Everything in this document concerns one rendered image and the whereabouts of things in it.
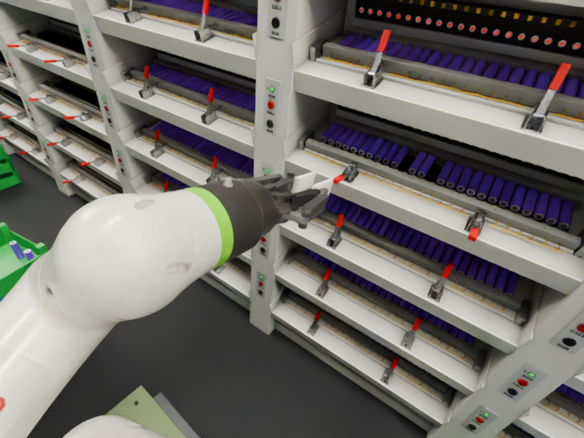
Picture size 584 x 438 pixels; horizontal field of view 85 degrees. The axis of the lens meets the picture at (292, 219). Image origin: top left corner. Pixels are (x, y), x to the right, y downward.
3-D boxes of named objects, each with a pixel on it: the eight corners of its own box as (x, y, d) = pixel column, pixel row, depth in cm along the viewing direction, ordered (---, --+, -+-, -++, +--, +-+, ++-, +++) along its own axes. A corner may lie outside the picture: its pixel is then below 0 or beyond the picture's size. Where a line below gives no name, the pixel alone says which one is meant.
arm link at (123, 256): (123, 335, 21) (48, 184, 21) (64, 358, 28) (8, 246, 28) (256, 257, 32) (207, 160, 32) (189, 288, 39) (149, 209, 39)
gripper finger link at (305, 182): (294, 195, 55) (290, 193, 55) (313, 187, 60) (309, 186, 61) (298, 178, 53) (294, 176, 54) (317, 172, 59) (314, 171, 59)
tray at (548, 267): (567, 295, 56) (605, 267, 49) (286, 173, 80) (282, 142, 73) (580, 220, 66) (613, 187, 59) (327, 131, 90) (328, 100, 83)
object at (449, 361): (467, 396, 81) (491, 383, 70) (275, 280, 105) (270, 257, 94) (488, 329, 91) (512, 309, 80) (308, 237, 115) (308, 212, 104)
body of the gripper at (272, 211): (209, 227, 43) (251, 210, 51) (257, 255, 40) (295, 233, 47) (215, 175, 40) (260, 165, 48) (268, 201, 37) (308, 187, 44)
